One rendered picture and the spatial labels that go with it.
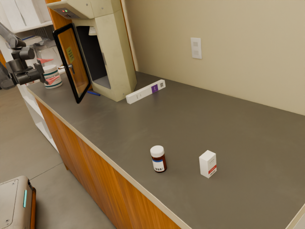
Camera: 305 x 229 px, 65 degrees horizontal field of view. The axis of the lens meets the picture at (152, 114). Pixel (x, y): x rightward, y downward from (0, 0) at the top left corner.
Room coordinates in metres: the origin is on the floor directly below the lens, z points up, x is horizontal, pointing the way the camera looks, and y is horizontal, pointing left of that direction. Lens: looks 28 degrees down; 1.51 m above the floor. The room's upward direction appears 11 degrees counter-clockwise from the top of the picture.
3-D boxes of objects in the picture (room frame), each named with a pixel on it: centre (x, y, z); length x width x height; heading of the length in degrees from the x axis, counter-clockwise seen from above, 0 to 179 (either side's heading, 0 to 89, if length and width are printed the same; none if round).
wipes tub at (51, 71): (1.84, 0.72, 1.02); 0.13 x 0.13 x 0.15
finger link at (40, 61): (1.30, 0.51, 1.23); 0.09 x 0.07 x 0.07; 124
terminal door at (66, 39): (1.40, 0.39, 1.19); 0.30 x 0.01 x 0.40; 175
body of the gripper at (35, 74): (1.26, 0.57, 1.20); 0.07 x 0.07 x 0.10; 34
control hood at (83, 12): (1.40, 0.33, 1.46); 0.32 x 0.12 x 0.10; 34
